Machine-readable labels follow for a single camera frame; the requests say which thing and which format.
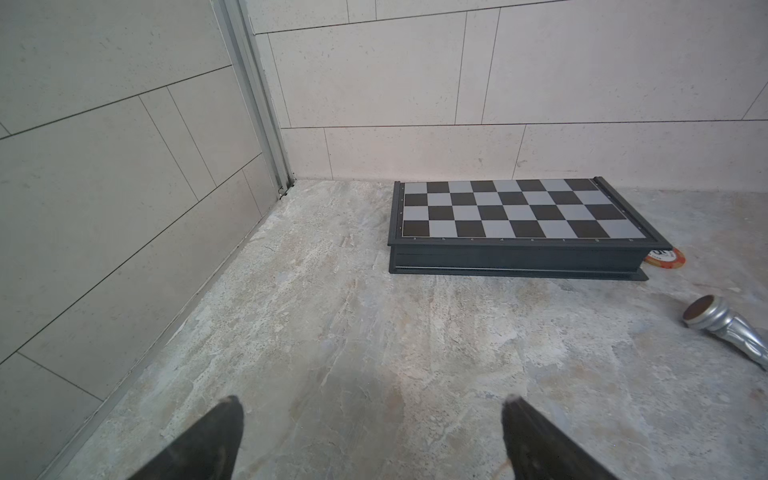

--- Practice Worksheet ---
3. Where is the red and white poker chip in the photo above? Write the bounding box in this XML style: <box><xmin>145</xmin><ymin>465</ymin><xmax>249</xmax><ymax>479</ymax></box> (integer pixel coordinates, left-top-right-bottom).
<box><xmin>644</xmin><ymin>248</ymin><xmax>686</xmax><ymax>269</ymax></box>

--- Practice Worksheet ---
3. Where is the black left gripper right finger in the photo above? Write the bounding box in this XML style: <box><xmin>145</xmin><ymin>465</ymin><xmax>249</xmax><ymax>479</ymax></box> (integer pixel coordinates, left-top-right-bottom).
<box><xmin>501</xmin><ymin>394</ymin><xmax>618</xmax><ymax>480</ymax></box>

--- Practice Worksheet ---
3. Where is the folded black chess board box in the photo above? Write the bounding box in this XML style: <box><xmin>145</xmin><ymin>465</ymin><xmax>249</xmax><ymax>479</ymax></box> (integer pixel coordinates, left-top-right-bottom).
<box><xmin>388</xmin><ymin>176</ymin><xmax>672</xmax><ymax>281</ymax></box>

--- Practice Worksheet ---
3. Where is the silver chess piece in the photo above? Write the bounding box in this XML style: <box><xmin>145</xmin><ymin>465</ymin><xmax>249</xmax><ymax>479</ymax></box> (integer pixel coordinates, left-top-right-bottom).
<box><xmin>682</xmin><ymin>295</ymin><xmax>767</xmax><ymax>371</ymax></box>

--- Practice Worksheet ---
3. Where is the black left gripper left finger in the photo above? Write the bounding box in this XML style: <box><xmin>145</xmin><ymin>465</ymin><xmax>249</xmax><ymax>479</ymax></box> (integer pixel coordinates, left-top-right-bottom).
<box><xmin>129</xmin><ymin>395</ymin><xmax>244</xmax><ymax>480</ymax></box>

